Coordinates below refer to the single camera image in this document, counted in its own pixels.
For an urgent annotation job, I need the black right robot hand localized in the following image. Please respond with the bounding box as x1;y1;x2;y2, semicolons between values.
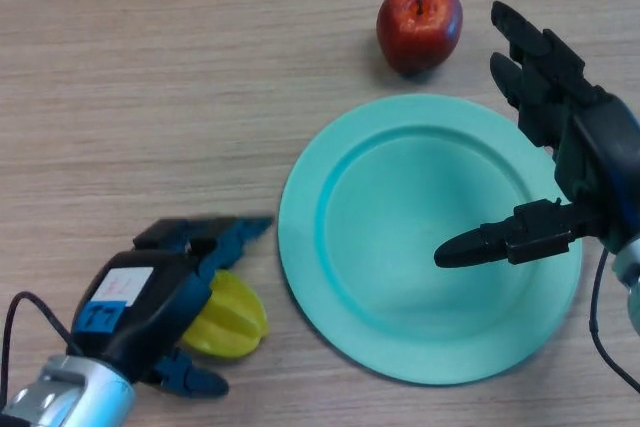
433;0;640;269

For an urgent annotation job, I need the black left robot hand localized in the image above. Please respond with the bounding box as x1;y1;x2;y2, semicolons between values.
69;215;275;398

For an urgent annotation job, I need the yellow starfruit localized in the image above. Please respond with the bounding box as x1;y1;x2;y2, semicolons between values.
180;269;270;361

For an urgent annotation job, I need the green round plate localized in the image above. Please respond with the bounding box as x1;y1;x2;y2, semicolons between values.
277;93;584;387

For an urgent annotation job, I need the red apple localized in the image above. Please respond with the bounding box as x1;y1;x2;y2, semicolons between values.
375;0;464;74

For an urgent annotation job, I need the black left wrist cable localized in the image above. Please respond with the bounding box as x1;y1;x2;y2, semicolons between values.
0;291;84;396

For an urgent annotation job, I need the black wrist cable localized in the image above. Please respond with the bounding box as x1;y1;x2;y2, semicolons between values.
0;291;84;396
588;249;640;396

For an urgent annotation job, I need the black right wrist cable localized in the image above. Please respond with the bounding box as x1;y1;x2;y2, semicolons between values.
588;249;640;396

